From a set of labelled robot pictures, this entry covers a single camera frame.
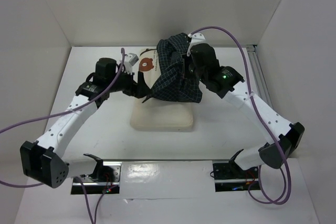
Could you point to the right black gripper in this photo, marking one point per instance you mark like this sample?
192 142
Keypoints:
188 64

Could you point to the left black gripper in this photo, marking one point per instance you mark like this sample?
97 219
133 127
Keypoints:
137 90

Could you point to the dark checked pillowcase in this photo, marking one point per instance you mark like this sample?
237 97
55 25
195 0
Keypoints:
172 85

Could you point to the cream pillow with bear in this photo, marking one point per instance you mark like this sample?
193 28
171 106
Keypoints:
155 115

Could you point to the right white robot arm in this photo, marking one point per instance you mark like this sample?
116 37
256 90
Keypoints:
282 137

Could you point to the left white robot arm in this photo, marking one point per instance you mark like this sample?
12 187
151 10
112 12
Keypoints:
42 159

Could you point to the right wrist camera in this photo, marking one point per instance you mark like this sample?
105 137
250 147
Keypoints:
197 38

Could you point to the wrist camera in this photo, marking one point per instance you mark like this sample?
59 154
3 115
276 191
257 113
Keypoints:
129 61
197 38

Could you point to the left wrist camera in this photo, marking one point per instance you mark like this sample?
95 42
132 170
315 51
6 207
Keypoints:
129 61

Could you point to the aluminium rail frame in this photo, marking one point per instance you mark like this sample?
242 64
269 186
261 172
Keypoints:
258 74

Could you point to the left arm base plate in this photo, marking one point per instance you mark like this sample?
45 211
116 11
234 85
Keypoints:
104 179

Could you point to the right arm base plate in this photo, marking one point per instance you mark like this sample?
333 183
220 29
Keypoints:
229 177

